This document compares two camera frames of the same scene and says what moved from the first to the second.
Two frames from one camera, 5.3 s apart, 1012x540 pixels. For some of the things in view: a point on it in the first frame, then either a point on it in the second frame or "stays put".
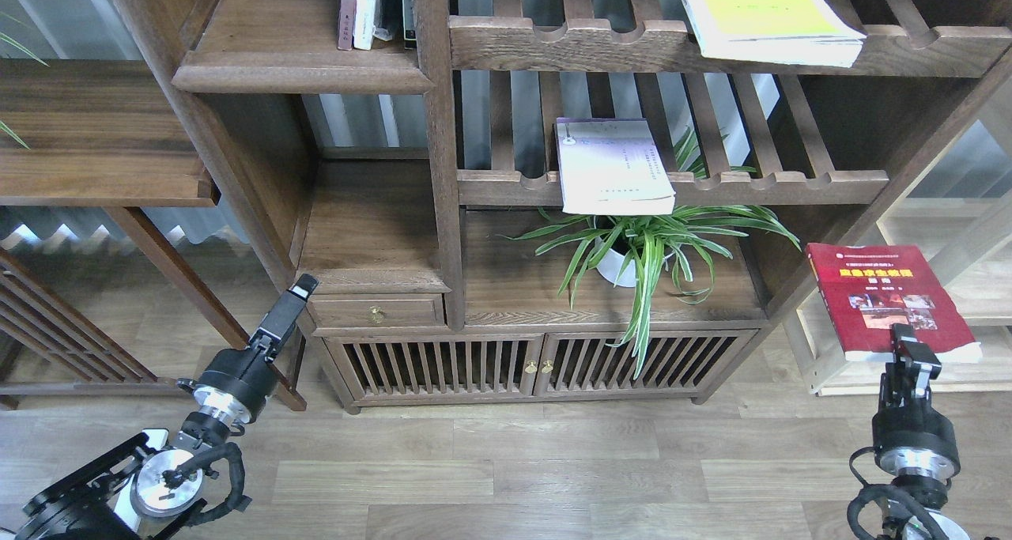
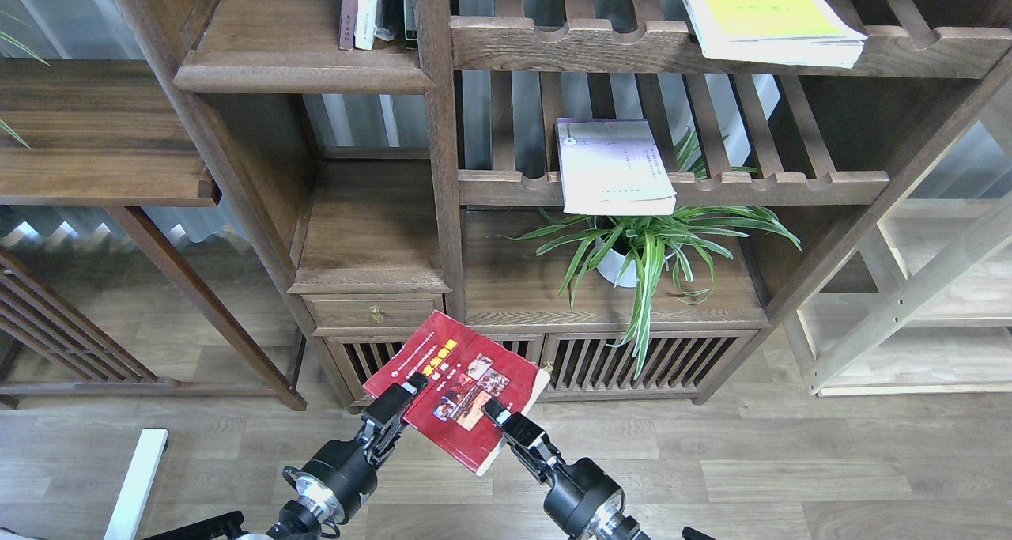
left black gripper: x=234 y=384 -> x=332 y=484
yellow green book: x=772 y=16 stays put
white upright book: x=364 y=9 stays put
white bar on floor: x=120 y=503 stays put
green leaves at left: x=9 y=39 stays put
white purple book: x=611 y=165 stays put
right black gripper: x=912 y=441 -> x=583 y=496
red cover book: x=868 y=288 -> x=464 y=368
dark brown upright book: x=346 y=16 stays put
